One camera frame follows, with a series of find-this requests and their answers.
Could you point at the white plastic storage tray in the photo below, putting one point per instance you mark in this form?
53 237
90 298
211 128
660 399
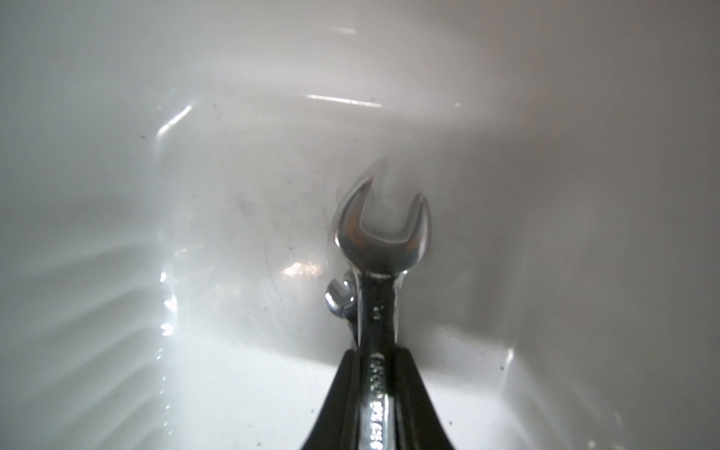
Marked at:
171 172

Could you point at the silver combination wrench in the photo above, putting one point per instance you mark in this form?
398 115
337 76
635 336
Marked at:
379 262

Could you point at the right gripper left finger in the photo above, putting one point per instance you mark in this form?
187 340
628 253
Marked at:
337 422

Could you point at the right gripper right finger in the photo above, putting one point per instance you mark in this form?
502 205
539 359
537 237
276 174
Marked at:
418 425

